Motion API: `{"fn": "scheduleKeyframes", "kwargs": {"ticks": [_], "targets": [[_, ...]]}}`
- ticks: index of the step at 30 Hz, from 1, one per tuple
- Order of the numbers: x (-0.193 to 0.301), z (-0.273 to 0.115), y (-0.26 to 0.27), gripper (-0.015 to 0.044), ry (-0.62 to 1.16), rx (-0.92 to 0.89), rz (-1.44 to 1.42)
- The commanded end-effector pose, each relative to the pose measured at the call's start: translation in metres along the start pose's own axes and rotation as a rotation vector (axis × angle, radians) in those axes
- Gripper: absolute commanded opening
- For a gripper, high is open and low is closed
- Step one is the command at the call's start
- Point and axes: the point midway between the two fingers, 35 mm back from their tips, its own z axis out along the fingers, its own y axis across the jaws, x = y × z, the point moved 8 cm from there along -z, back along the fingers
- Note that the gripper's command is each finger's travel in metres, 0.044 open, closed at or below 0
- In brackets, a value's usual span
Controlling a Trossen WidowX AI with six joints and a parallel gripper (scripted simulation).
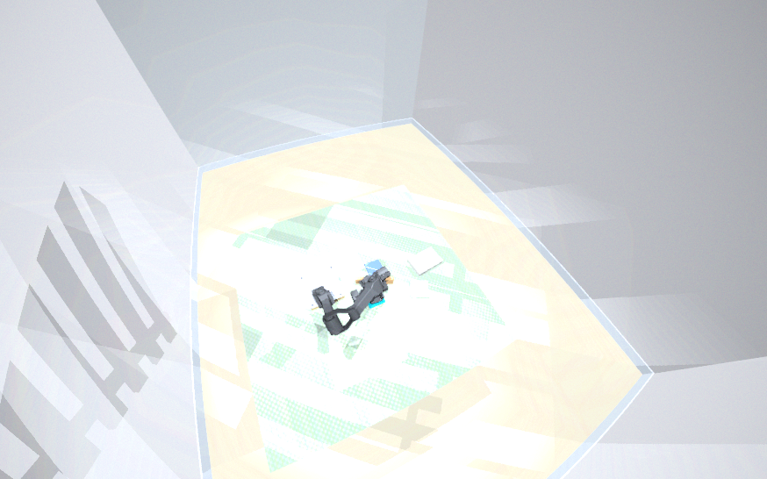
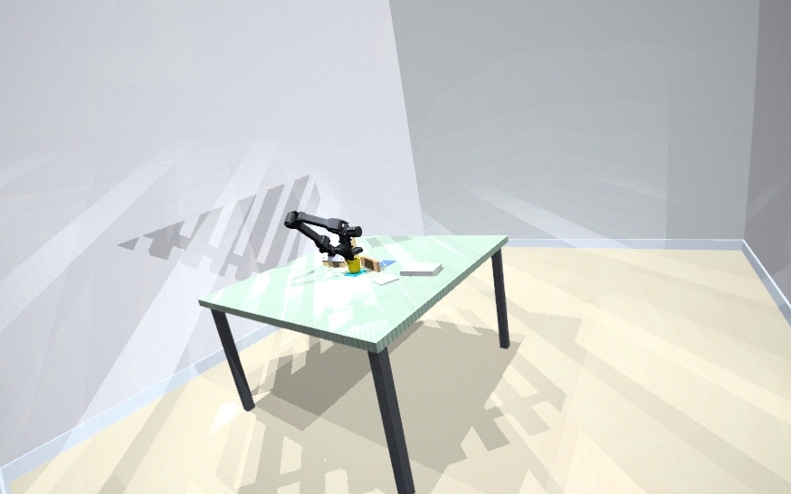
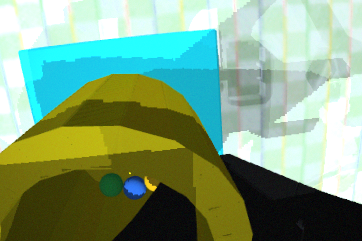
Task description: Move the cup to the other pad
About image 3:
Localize dark green marble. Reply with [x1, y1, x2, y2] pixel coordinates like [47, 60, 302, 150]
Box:
[98, 173, 124, 197]

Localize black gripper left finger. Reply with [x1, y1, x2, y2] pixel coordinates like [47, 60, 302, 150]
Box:
[112, 182, 197, 241]

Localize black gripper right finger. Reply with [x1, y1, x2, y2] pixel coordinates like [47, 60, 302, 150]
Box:
[220, 154, 362, 241]

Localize blue marble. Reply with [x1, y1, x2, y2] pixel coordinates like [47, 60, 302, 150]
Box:
[124, 176, 146, 199]

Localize yellow cup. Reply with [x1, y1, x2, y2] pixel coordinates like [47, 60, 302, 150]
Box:
[0, 74, 253, 241]

